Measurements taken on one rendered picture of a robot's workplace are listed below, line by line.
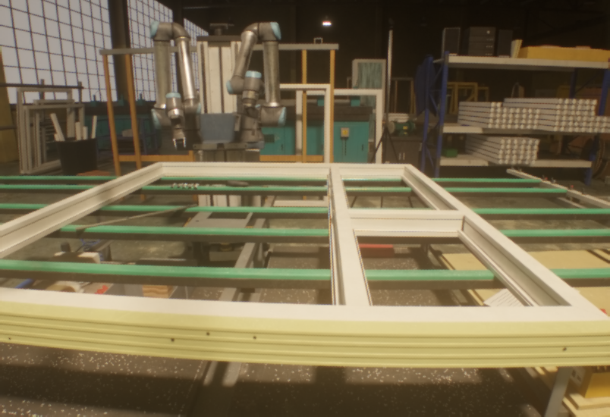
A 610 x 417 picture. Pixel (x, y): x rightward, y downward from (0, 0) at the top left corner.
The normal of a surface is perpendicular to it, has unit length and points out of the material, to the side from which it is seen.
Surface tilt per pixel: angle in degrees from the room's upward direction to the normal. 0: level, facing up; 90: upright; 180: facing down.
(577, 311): 0
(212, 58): 90
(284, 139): 90
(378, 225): 90
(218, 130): 90
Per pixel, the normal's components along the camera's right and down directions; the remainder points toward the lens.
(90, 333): -0.05, 0.25
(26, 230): 1.00, 0.01
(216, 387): 0.00, -0.97
